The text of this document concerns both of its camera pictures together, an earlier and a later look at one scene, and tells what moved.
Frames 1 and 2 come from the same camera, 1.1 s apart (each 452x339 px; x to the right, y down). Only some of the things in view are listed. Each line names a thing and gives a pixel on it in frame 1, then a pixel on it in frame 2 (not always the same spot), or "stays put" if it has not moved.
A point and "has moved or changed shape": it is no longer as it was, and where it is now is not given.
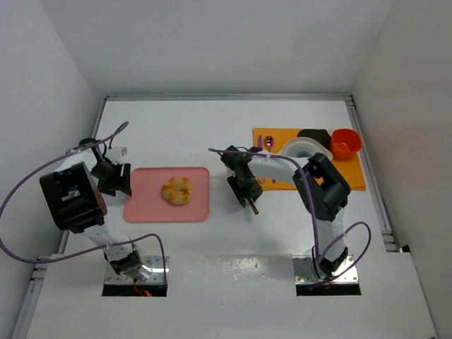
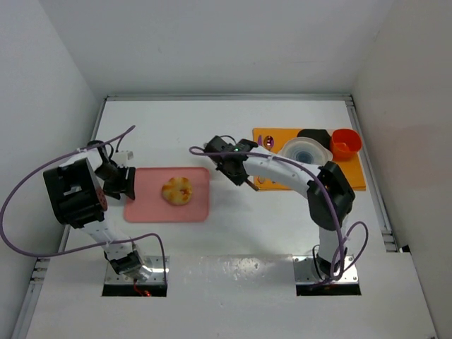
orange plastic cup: [345, 144] stays put
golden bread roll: [177, 191] stays put
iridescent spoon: [268, 143] stays put
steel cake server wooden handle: [253, 205] has moved or changed shape
